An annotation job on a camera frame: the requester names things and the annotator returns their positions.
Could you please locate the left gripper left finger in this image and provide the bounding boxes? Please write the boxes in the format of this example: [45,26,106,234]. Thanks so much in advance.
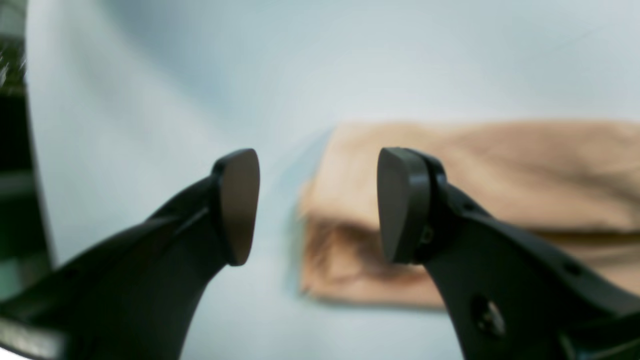
[1,148,260,360]

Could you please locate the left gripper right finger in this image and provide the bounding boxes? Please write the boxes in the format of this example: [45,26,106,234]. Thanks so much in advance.
[377,146,640,360]

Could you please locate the salmon pink T-shirt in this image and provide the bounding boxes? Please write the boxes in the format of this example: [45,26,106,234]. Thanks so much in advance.
[298,120,640,309]

